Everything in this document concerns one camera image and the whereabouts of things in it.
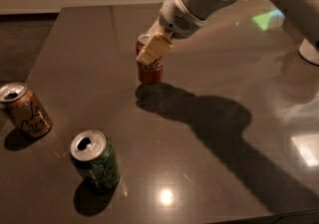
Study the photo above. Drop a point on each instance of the orange LaCroix can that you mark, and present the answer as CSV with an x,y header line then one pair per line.
x,y
24,109

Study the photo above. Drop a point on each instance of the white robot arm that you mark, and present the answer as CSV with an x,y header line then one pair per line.
x,y
302,14

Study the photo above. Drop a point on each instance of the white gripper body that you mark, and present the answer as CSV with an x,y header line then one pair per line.
x,y
176,18

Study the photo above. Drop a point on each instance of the green soda can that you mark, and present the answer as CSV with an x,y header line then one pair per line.
x,y
93,156

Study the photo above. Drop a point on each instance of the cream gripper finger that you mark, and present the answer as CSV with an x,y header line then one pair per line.
x,y
156,46

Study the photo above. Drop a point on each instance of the red coke can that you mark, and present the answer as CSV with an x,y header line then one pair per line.
x,y
148,74

